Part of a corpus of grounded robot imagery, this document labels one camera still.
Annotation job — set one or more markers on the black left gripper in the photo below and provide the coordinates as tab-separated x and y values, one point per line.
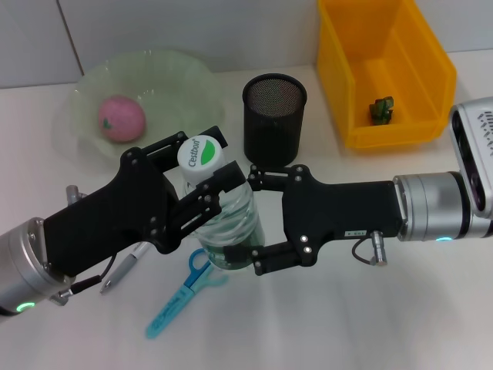
108	223

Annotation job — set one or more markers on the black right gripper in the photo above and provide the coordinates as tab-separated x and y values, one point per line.
343	208

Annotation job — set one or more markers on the clear water bottle green label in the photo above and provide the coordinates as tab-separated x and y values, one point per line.
235	223

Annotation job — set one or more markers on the pink peach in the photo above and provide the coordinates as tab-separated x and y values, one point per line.
121	119

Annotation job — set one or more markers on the green plastic scrap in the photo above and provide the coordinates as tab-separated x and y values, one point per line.
381	109

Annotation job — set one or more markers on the green glass fruit plate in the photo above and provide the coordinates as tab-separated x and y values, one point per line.
173	88

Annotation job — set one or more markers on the black mesh pen holder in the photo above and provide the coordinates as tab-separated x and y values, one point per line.
273	123

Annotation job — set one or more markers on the grey white ballpoint pen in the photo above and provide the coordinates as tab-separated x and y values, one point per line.
123	268

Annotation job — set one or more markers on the blue scissors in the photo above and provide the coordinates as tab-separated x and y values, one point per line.
173	308

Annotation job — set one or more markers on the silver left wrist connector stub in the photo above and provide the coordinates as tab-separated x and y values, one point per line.
75	194

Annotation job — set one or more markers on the yellow plastic bin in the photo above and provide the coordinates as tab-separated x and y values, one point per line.
385	58

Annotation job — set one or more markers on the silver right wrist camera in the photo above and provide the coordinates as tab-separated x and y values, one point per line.
473	154

